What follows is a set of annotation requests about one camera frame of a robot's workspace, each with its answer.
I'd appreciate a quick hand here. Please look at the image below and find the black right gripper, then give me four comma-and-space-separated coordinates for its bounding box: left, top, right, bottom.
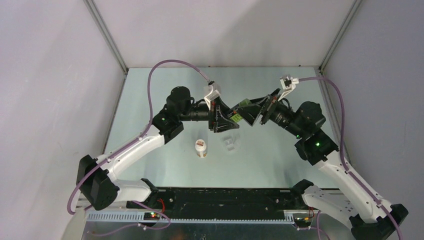
234, 88, 306, 139

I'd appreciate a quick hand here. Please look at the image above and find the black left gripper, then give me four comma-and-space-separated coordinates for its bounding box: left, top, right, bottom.
178, 96, 239, 133

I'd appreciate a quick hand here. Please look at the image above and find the green pill bottle black label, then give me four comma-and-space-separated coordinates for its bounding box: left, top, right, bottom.
230, 99, 253, 124

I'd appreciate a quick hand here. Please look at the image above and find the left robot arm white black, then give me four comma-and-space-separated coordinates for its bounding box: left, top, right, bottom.
76, 86, 240, 211

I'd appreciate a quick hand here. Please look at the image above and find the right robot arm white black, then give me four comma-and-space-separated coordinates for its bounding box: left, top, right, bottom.
229, 92, 408, 240

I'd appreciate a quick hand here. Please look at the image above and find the white pill bottle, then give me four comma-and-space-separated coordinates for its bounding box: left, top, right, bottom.
194, 139, 208, 158

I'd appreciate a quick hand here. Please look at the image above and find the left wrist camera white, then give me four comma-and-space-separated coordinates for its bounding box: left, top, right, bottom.
203, 81, 221, 110

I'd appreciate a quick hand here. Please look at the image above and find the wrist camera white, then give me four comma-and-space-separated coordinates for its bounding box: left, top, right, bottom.
203, 81, 221, 110
278, 75, 299, 101

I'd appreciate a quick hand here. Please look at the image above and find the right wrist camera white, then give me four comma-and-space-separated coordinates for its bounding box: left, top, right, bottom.
278, 75, 299, 101

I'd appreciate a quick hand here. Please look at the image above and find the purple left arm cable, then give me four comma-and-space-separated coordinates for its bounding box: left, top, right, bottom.
66, 59, 213, 238

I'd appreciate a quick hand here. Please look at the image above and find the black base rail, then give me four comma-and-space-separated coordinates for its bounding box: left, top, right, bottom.
143, 187, 309, 220

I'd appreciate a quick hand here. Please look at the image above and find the right aluminium corner post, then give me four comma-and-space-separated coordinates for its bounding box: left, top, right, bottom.
318, 0, 363, 75

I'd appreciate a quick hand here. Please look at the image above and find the aluminium corner post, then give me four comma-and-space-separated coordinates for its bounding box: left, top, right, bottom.
83, 0, 129, 75
318, 0, 363, 75

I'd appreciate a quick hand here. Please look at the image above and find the white slotted cable duct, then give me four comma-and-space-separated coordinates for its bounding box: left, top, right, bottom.
86, 211, 295, 225

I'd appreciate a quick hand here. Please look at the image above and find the left aluminium corner post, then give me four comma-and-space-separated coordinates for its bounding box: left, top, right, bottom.
83, 0, 129, 75

